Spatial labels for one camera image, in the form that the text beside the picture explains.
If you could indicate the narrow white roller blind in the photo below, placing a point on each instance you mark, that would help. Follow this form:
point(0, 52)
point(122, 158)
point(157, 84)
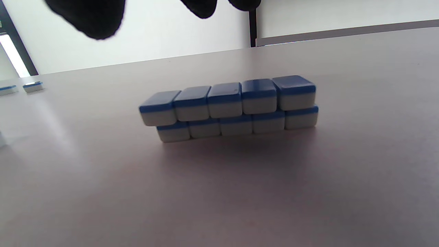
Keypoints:
point(343, 17)

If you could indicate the blue mahjong tile wall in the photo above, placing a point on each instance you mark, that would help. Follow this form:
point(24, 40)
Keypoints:
point(226, 106)

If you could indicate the person's right hand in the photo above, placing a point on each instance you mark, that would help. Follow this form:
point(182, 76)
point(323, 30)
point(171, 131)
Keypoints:
point(91, 19)

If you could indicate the black window frame pillar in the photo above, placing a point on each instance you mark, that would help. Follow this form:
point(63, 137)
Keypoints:
point(253, 29)
point(15, 44)

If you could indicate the blue mahjong tiles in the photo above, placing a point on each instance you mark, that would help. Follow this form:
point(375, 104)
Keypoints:
point(33, 87)

